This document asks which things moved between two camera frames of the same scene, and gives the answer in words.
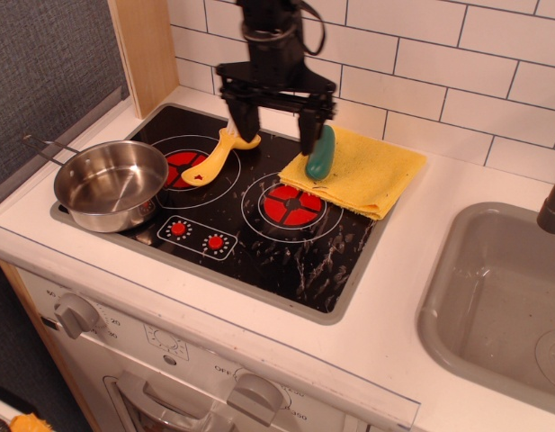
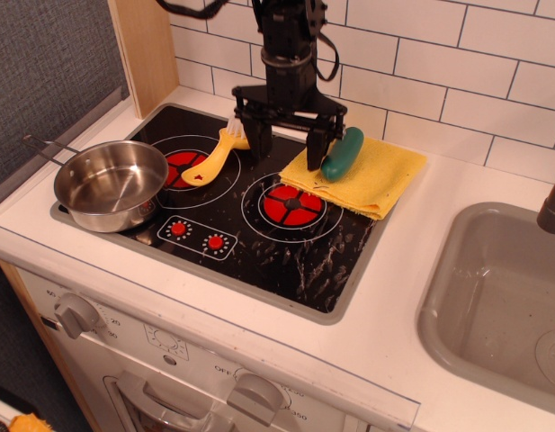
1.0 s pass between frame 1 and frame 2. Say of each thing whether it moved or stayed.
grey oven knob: stayed
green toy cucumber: moved
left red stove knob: stayed
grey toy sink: stayed
